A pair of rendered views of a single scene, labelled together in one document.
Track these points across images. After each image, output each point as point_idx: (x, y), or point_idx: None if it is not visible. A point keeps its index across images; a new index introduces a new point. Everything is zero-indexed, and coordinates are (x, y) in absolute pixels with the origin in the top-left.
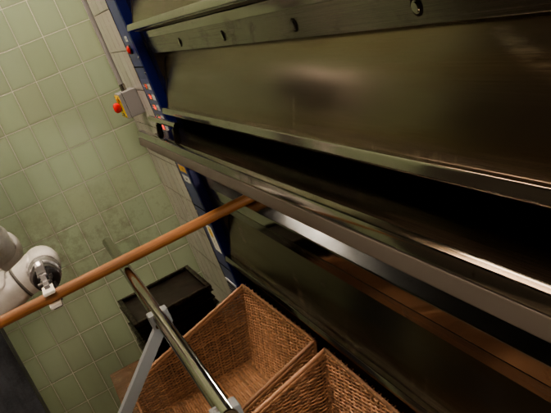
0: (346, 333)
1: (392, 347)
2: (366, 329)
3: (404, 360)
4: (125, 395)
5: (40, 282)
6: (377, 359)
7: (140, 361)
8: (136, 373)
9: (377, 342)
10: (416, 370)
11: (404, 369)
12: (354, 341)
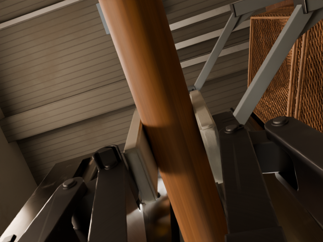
0: (306, 222)
1: (267, 189)
2: (280, 209)
3: (265, 181)
4: (266, 63)
5: (96, 184)
6: (287, 191)
7: (240, 103)
8: (246, 90)
9: (277, 198)
10: (263, 175)
11: (270, 178)
12: (301, 211)
